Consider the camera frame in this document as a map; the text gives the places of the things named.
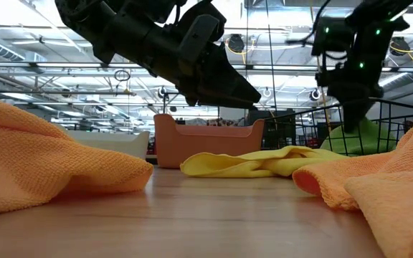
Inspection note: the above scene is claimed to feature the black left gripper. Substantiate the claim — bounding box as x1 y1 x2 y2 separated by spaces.
140 24 262 110

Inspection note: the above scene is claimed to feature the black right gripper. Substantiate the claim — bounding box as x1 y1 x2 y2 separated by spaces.
315 60 385 134

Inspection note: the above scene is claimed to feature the green microfiber towel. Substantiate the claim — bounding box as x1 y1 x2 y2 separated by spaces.
320 116 397 157

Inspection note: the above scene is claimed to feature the yellow microfiber towel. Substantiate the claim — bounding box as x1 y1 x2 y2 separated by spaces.
180 145 349 179

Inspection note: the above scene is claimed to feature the orange microfiber towel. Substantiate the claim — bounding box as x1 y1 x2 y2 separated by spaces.
292 119 413 258
0 95 155 216

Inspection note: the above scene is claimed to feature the orange plastic basket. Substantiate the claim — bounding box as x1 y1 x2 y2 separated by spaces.
153 113 265 169

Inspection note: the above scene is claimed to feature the white plastic basket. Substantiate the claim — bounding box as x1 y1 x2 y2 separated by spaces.
65 129 151 161

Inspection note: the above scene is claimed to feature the yellow extension cord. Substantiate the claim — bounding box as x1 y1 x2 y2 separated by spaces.
308 0 336 151

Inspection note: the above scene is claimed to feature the black wire basket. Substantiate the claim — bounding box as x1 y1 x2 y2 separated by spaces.
263 97 413 158

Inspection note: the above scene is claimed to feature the black ceiling cable reel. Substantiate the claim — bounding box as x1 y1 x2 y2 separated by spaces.
227 34 246 54
389 35 412 57

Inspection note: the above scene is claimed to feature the black hanging cable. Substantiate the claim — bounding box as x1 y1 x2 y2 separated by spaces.
265 0 277 112

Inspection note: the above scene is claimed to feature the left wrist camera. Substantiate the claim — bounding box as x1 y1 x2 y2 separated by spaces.
176 0 228 67

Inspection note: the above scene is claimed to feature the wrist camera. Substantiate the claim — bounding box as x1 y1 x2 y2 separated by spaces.
312 16 354 58
176 0 228 67

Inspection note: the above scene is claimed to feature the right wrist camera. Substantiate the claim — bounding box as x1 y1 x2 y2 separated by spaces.
312 16 354 58

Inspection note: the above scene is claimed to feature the black overhead rail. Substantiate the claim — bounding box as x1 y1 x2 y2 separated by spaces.
0 60 413 74

